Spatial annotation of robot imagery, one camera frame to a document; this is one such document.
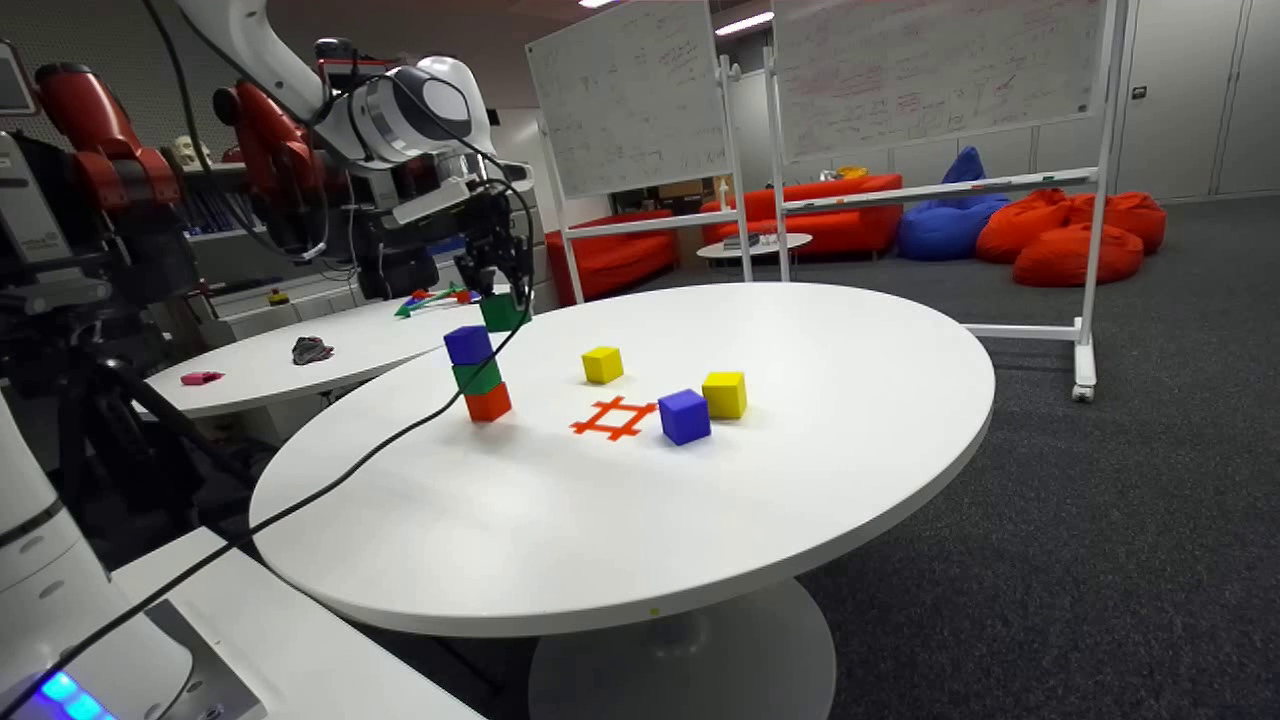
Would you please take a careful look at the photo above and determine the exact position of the white base unit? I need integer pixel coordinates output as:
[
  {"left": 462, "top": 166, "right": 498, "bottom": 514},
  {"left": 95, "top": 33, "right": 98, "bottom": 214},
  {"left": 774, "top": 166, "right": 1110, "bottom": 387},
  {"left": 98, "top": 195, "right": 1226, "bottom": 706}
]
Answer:
[{"left": 0, "top": 396, "right": 489, "bottom": 720}]

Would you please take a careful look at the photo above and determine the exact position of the orange toy block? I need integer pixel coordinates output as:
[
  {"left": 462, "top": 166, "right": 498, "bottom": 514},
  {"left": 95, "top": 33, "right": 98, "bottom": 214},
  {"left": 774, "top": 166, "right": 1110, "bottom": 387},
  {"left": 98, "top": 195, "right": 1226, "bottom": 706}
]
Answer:
[{"left": 459, "top": 378, "right": 515, "bottom": 426}]

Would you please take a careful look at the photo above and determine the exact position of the small white round table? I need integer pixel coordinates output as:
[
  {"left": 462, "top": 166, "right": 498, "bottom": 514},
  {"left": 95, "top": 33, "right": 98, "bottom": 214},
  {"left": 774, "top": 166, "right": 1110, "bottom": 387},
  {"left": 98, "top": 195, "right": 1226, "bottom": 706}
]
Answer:
[{"left": 690, "top": 228, "right": 816, "bottom": 264}]

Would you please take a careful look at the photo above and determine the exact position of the yellow toy block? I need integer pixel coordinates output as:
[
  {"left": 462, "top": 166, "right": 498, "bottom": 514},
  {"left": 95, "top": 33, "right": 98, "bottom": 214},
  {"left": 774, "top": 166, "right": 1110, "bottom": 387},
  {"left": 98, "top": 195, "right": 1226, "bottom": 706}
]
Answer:
[
  {"left": 576, "top": 338, "right": 628, "bottom": 387},
  {"left": 700, "top": 365, "right": 750, "bottom": 425}
]

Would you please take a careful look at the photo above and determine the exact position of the green toy block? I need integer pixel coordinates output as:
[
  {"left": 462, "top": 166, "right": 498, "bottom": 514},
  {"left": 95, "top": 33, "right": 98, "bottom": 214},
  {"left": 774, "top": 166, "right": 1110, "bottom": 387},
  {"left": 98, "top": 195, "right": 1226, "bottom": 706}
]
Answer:
[
  {"left": 446, "top": 356, "right": 503, "bottom": 401},
  {"left": 474, "top": 290, "right": 530, "bottom": 334}
]

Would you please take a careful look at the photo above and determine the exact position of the white table pedestal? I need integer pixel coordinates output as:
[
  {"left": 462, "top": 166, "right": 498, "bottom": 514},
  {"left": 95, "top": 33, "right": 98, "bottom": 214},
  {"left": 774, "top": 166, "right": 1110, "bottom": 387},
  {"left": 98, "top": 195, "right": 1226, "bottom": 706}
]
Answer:
[{"left": 525, "top": 570, "right": 843, "bottom": 720}]

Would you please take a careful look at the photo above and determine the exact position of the blue toy block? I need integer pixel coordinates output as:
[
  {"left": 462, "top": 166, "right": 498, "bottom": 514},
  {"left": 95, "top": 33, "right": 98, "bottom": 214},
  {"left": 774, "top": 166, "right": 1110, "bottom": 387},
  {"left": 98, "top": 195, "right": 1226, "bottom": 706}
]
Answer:
[
  {"left": 656, "top": 384, "right": 714, "bottom": 447},
  {"left": 439, "top": 321, "right": 497, "bottom": 370}
]

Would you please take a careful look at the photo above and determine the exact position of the small white figurine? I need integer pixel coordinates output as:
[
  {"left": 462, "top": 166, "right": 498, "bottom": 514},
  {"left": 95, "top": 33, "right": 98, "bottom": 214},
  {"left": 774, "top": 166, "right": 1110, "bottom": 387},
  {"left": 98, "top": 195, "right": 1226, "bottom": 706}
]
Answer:
[{"left": 166, "top": 130, "right": 212, "bottom": 176}]

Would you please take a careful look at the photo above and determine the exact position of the red beanbag sofa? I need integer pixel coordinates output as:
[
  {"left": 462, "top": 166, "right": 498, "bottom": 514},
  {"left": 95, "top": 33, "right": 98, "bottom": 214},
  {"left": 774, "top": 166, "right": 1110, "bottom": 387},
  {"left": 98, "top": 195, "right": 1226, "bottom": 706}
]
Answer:
[
  {"left": 737, "top": 166, "right": 910, "bottom": 264},
  {"left": 542, "top": 214, "right": 683, "bottom": 302}
]

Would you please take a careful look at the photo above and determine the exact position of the blue beanbag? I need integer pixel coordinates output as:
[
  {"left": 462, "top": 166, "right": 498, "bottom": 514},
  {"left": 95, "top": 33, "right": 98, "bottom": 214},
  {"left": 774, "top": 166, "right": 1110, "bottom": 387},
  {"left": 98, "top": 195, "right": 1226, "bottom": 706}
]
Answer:
[{"left": 891, "top": 142, "right": 1012, "bottom": 264}]

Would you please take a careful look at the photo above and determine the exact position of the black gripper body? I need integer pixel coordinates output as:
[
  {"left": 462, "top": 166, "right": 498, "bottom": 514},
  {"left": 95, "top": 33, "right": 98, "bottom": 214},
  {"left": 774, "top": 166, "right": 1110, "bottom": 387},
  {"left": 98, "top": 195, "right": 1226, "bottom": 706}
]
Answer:
[{"left": 442, "top": 182, "right": 538, "bottom": 302}]

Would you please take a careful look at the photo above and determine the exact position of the white round side table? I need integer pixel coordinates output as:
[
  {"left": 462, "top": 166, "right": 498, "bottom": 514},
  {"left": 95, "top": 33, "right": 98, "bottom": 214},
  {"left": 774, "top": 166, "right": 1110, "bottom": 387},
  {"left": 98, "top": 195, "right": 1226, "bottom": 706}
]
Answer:
[{"left": 142, "top": 280, "right": 538, "bottom": 425}]

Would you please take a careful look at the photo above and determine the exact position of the orange tape grid mark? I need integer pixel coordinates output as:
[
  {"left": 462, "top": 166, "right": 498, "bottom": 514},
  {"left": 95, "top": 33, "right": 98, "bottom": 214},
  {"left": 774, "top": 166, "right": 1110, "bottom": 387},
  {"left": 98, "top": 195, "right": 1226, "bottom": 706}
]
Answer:
[{"left": 568, "top": 390, "right": 661, "bottom": 443}]

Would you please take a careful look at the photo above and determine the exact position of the small whiteboard on stand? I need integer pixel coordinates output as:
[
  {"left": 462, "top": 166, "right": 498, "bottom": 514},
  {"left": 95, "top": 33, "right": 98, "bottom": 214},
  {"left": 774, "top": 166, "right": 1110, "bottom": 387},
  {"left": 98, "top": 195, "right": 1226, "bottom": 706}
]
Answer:
[{"left": 520, "top": 0, "right": 758, "bottom": 309}]

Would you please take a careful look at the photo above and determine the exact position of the large whiteboard on stand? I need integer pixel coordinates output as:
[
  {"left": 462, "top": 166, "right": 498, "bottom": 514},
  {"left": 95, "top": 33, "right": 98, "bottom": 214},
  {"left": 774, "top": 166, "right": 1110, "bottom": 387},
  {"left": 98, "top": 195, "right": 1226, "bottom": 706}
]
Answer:
[{"left": 763, "top": 0, "right": 1142, "bottom": 403}]

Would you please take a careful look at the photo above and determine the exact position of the orange beanbag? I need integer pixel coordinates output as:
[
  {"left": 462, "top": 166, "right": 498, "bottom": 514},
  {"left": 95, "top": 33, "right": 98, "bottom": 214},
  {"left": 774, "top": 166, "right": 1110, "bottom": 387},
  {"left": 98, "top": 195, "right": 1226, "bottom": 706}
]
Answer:
[
  {"left": 977, "top": 182, "right": 1072, "bottom": 268},
  {"left": 1105, "top": 187, "right": 1171, "bottom": 261},
  {"left": 1007, "top": 214, "right": 1150, "bottom": 290}
]

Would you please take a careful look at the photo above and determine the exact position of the gray lump object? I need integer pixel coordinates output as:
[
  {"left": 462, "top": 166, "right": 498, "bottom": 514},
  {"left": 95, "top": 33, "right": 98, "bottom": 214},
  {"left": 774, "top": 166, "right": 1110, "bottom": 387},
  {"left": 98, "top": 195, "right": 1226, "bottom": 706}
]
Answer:
[{"left": 286, "top": 333, "right": 338, "bottom": 370}]

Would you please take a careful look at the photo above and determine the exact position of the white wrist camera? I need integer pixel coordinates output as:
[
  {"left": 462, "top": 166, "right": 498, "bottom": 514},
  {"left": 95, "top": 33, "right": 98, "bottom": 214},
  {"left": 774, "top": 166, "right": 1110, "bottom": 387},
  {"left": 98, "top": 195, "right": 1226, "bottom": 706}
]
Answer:
[{"left": 382, "top": 173, "right": 480, "bottom": 231}]

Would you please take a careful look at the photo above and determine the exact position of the ceiling light strip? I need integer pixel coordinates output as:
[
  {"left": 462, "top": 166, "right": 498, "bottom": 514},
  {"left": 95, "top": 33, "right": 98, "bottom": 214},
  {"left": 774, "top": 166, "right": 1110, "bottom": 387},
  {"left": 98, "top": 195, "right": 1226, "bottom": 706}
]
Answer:
[{"left": 712, "top": 6, "right": 781, "bottom": 40}]

